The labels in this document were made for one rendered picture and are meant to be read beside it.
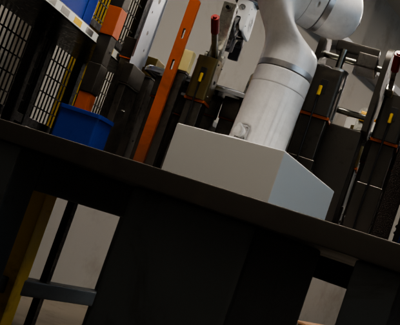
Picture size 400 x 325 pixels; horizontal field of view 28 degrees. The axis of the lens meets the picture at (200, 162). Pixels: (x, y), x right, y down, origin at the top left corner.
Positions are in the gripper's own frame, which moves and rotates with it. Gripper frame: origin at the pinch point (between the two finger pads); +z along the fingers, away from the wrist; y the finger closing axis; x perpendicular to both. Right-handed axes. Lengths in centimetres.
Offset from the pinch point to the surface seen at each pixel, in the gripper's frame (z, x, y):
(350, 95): -103, 18, 507
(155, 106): 23.4, 10.2, -16.2
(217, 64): 8.3, -2.9, -19.3
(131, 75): 15.4, 24.7, -3.3
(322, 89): 9.3, -33.3, -33.1
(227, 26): -3.0, -1.3, -16.4
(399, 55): -3, -48, -36
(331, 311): 90, -22, 612
